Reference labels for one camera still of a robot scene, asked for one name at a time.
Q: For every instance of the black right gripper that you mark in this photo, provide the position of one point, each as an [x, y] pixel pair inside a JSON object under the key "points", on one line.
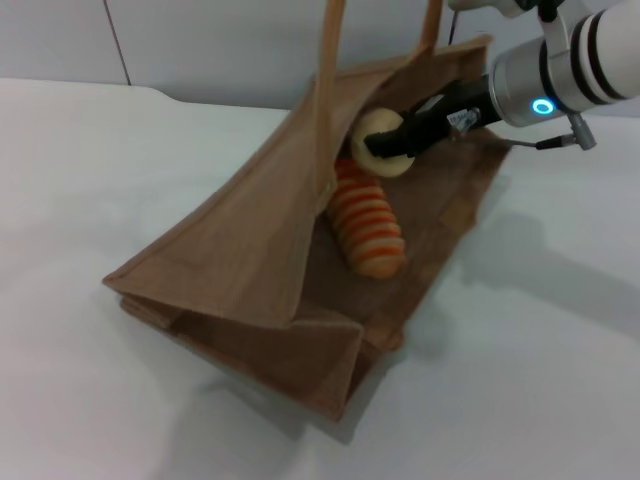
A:
{"points": [[450, 110]]}

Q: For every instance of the round pale egg yolk pastry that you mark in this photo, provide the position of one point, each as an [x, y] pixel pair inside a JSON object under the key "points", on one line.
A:
{"points": [[372, 122]]}

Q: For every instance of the orange striped bread loaf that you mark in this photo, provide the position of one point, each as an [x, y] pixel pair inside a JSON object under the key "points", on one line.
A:
{"points": [[370, 230]]}

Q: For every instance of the brown jute tote bag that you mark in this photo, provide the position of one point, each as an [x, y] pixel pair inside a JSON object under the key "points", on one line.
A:
{"points": [[240, 260]]}

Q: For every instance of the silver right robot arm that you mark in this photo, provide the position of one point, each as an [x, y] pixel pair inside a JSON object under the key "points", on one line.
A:
{"points": [[575, 65]]}

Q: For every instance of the dark vertical wall strip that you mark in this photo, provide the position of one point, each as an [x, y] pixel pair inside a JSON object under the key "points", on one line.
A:
{"points": [[120, 50], [453, 30]]}

